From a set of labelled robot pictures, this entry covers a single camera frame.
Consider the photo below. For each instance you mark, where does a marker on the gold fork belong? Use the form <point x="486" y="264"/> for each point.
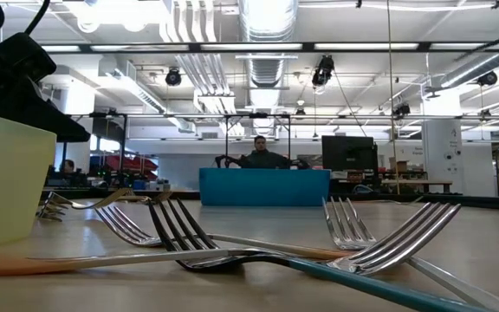
<point x="163" y="196"/>

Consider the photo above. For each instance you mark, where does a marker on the black ceiling spotlight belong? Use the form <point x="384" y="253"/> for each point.
<point x="323" y="71"/>
<point x="401" y="110"/>
<point x="487" y="78"/>
<point x="173" y="77"/>

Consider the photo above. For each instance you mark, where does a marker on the person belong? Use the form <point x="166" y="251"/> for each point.
<point x="67" y="167"/>
<point x="260" y="156"/>

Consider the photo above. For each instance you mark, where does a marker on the slanted silver ceiling duct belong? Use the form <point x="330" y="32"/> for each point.
<point x="475" y="69"/>

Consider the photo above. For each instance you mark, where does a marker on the cardboard box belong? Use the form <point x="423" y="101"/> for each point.
<point x="399" y="166"/>

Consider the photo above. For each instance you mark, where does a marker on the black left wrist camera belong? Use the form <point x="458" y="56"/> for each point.
<point x="24" y="56"/>

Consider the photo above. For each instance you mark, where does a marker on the red storage bin shelf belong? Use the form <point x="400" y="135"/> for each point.
<point x="130" y="164"/>

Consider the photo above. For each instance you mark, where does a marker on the gold chopstick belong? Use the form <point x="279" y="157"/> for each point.
<point x="102" y="200"/>

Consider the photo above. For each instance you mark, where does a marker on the black overhead gantry bar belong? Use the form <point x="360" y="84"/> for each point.
<point x="195" y="47"/>

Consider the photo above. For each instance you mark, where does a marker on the blue plastic bin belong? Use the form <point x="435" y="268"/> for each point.
<point x="262" y="186"/>

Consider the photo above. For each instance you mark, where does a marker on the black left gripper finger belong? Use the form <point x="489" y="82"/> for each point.
<point x="59" y="128"/>

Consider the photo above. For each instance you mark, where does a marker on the large silver ceiling duct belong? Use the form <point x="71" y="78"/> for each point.
<point x="267" y="26"/>

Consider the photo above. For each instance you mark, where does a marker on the yellow plastic bin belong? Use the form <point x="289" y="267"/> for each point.
<point x="7" y="182"/>

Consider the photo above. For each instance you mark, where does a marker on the white ceiling pipe bundle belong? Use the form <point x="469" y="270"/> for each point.
<point x="202" y="73"/>

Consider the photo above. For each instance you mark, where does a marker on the black monitor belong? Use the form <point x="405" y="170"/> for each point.
<point x="349" y="154"/>

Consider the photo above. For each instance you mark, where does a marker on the black background gantry frame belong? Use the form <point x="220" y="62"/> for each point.
<point x="258" y="115"/>

